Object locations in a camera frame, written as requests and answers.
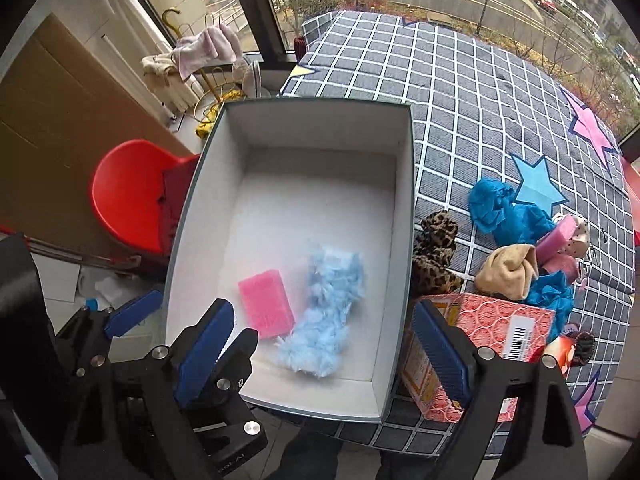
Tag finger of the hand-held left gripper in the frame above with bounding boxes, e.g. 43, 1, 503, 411
52, 290, 165, 391
182, 329, 268, 480

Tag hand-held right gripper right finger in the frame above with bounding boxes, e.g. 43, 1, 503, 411
414, 302, 588, 480

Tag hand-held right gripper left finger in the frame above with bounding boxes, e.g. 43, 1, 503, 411
55, 299, 236, 480

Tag pink sponge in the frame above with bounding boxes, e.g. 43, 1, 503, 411
535, 217, 576, 261
540, 255, 581, 286
237, 269, 296, 338

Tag light blue fluffy cloth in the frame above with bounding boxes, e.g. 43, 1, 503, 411
275, 245, 366, 378

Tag brown knit hat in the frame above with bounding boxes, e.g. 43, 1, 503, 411
570, 331, 596, 368

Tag white cardboard box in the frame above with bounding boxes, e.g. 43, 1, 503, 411
162, 97, 416, 423

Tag white paper sheet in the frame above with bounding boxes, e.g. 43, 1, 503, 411
37, 257, 82, 306

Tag pink patterned tissue box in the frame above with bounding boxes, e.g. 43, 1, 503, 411
400, 292, 557, 423

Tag leopard print scrunchie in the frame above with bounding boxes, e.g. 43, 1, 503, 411
411, 210, 463, 297

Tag beige scrunchie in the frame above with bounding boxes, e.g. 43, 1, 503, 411
475, 244, 541, 301

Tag red plastic chair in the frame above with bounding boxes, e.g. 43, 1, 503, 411
90, 139, 201, 271

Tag white polka dot cloth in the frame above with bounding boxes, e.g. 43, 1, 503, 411
565, 215, 592, 261

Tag brown cardboard sheet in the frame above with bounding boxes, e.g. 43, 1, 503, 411
0, 15, 196, 261

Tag yellow cloth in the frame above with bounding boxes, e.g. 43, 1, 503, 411
196, 92, 246, 138

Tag beige towel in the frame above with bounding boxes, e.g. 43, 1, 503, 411
141, 52, 196, 92

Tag grey checked star blanket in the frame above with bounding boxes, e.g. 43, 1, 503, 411
280, 10, 637, 458

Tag grey slippers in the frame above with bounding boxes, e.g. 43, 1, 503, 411
232, 60, 271, 99

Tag pink towel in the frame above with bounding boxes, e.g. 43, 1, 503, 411
172, 25, 241, 81

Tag white curtain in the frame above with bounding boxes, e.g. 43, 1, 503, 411
92, 0, 168, 63

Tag gold wire rack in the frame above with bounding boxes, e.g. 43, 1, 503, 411
162, 8, 251, 128

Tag black window frame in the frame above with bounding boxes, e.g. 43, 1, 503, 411
120, 0, 301, 76

